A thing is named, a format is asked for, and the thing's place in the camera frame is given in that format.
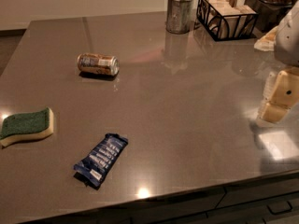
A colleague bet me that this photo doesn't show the blue snack bar wrapper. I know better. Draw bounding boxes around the blue snack bar wrapper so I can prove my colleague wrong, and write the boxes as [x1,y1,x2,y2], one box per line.
[74,133,128,188]

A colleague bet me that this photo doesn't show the black wire napkin basket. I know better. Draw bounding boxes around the black wire napkin basket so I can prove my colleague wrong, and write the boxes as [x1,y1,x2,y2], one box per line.
[195,0,259,42]

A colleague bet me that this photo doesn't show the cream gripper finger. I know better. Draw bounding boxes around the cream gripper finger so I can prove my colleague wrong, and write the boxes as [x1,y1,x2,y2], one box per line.
[258,67,299,123]

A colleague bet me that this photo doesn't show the green and yellow sponge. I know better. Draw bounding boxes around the green and yellow sponge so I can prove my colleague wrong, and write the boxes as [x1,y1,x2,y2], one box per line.
[0,107,54,147]

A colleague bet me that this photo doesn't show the black drawer handle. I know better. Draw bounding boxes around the black drawer handle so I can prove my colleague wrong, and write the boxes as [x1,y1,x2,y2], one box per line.
[267,201,292,216]

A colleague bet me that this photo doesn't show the metal cup holder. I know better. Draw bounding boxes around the metal cup holder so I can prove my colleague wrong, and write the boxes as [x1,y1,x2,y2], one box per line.
[166,0,193,35]

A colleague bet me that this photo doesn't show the white crumpled paper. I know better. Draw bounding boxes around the white crumpled paper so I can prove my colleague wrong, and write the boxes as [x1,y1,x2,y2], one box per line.
[254,26,278,51]

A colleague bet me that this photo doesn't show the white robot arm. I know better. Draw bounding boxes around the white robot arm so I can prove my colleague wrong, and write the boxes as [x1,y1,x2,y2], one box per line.
[257,1,299,123]

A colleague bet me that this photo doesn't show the brown napkins in basket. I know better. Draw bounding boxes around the brown napkins in basket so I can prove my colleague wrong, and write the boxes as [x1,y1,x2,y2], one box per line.
[201,0,257,39]

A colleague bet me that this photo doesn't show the dark box with jar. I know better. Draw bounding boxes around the dark box with jar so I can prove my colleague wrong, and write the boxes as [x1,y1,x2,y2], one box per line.
[245,0,297,32]

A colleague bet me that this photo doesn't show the orange soda can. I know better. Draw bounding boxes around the orange soda can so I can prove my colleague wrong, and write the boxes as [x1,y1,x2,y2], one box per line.
[77,53,120,77]

